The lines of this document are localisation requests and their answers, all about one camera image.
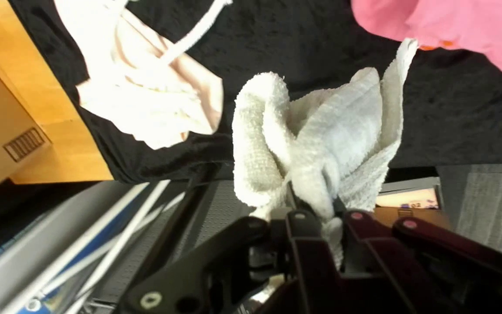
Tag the white terry towel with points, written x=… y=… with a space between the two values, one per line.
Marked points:
x=321 y=140

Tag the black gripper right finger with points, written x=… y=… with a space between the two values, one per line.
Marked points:
x=436 y=267

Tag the wooden side table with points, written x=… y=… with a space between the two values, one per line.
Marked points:
x=60 y=115

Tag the pink cloth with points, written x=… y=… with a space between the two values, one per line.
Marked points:
x=454 y=23

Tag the black table cloth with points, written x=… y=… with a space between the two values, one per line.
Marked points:
x=297 y=35

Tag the flat printed board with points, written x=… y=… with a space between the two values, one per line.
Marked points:
x=408 y=194

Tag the pale peach cloth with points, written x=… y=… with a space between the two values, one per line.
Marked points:
x=140 y=98

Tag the aluminium pole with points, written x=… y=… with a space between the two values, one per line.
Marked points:
x=87 y=246

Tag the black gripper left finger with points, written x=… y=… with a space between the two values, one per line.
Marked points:
x=251 y=267

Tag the grey printed paper sheet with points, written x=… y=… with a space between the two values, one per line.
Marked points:
x=495 y=209

